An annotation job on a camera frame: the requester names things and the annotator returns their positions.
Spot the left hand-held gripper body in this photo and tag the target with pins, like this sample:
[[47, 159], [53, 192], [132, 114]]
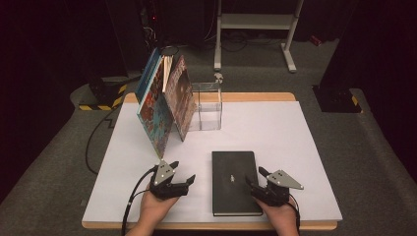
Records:
[[165, 188]]

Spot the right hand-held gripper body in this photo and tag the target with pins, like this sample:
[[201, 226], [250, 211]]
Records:
[[277, 193]]

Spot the black notebook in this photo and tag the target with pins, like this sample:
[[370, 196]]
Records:
[[236, 196]]

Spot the sky blue picture book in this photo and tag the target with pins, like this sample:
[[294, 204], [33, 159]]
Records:
[[157, 121]]

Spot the purple magazine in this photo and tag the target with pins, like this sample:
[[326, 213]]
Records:
[[180, 98]]

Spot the clear acrylic book rack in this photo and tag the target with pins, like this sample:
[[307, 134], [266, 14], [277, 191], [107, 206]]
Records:
[[209, 108]]

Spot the dark blue picture book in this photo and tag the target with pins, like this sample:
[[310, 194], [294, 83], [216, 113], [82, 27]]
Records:
[[147, 75]]

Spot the person's left hand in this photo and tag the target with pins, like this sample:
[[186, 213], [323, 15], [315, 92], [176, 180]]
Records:
[[155, 209]]

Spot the person's right hand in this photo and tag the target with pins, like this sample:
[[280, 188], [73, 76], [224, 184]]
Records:
[[282, 216]]

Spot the wooden table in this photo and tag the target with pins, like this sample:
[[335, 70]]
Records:
[[262, 96]]

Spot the small white caster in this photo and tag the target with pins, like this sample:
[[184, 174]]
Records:
[[219, 78]]

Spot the black yellow striped stand base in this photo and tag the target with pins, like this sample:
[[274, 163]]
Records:
[[334, 100], [105, 95]]

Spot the small red object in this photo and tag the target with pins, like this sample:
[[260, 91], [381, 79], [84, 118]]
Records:
[[316, 40]]

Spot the white metal stand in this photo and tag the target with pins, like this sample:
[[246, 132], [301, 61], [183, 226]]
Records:
[[255, 21]]

